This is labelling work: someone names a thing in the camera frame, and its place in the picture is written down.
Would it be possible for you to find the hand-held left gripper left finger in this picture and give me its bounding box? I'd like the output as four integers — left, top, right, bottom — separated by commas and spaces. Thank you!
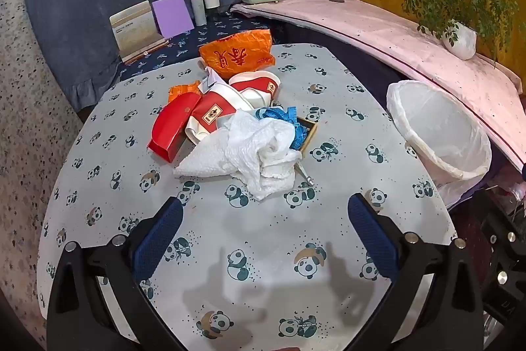
47, 197, 185, 351

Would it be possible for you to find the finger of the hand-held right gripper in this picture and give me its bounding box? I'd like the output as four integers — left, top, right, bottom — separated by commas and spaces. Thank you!
482, 192, 526, 294

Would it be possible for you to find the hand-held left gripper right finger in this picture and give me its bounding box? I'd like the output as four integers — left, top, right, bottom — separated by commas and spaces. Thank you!
347, 192, 490, 351

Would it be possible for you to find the red cardboard box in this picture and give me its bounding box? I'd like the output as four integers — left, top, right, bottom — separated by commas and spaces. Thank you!
147, 93, 202, 163

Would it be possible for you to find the small brown box tray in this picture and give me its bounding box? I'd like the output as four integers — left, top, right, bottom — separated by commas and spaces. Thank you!
288, 116, 319, 155

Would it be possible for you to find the white paper towel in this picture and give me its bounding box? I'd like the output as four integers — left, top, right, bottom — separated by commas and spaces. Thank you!
173, 113, 302, 200

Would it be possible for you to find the trash bin with white bag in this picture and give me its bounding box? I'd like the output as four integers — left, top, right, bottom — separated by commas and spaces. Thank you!
386, 80, 492, 208

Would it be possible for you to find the crushed red white paper cup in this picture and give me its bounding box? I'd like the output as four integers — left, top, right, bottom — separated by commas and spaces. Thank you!
185, 84, 249, 143

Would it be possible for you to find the small orange wrapper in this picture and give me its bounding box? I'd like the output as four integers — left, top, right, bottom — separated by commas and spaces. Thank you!
168, 83, 202, 105

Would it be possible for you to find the large orange plastic bag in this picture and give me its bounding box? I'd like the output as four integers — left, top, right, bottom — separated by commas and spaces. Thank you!
199, 29, 275, 80

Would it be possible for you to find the panda print tablecloth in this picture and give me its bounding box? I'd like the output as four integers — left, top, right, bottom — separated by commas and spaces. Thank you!
37, 42, 459, 351

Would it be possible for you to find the white paper scrap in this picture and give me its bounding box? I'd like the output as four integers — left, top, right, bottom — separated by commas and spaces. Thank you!
203, 66, 225, 88

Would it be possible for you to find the navy palm print cloth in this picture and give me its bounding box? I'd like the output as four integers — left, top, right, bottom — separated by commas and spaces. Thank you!
119, 12, 284, 82

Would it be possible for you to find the pink shelf cloth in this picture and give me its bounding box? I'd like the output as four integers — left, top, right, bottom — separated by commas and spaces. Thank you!
229, 0, 526, 166

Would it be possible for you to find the open beige card box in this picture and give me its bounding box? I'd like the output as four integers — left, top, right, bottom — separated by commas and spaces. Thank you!
109, 1, 169, 64

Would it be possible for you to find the potted green plant white pot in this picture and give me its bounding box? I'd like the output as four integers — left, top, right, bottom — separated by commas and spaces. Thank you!
382, 0, 520, 68

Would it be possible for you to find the purple notebook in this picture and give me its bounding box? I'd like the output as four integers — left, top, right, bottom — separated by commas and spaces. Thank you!
151, 0, 195, 41

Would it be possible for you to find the slim white tumbler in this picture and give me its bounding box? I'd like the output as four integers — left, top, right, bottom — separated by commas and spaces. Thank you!
190, 0, 207, 26

